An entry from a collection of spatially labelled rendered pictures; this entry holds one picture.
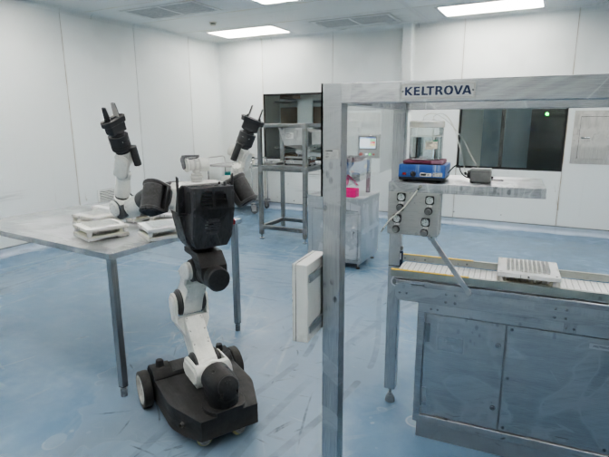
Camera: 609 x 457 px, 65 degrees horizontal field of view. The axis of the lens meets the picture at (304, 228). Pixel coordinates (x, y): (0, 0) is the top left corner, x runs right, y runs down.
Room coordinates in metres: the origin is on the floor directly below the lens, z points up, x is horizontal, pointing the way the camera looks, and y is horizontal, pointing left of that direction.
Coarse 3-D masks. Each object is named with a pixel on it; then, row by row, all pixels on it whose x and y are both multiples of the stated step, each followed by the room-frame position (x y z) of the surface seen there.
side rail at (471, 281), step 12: (396, 276) 2.08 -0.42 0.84; (408, 276) 2.06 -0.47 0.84; (420, 276) 2.04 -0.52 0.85; (432, 276) 2.02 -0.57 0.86; (444, 276) 2.00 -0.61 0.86; (504, 288) 1.90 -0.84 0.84; (516, 288) 1.89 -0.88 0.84; (528, 288) 1.87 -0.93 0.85; (540, 288) 1.85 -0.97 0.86; (552, 288) 1.83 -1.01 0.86; (564, 288) 1.82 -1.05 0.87; (600, 300) 1.77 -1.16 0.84
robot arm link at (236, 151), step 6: (234, 144) 2.56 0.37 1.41; (240, 144) 2.48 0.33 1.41; (246, 144) 2.50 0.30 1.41; (252, 144) 2.53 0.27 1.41; (228, 150) 2.54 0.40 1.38; (234, 150) 2.49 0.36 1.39; (240, 150) 2.51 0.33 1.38; (246, 150) 2.53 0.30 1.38; (234, 156) 2.48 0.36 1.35; (240, 156) 2.51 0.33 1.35
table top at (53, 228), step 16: (64, 208) 3.77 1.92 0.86; (80, 208) 3.77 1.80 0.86; (0, 224) 3.16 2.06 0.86; (16, 224) 3.16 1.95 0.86; (32, 224) 3.15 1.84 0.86; (48, 224) 3.15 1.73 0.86; (64, 224) 3.15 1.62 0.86; (32, 240) 2.78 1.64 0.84; (48, 240) 2.70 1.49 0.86; (64, 240) 2.70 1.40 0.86; (80, 240) 2.70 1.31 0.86; (96, 240) 2.69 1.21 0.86; (112, 240) 2.69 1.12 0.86; (128, 240) 2.69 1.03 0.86; (144, 240) 2.69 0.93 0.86; (160, 240) 2.70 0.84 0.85; (176, 240) 2.80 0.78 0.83; (96, 256) 2.46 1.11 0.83; (112, 256) 2.42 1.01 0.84
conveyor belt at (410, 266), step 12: (408, 264) 2.28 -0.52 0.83; (420, 264) 2.28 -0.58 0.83; (432, 264) 2.28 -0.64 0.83; (468, 276) 2.10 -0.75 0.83; (480, 276) 2.10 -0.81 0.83; (492, 276) 2.09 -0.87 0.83; (492, 288) 1.94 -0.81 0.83; (576, 288) 1.92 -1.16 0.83; (588, 288) 1.92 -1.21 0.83; (600, 288) 1.92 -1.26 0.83; (588, 300) 1.80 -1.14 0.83
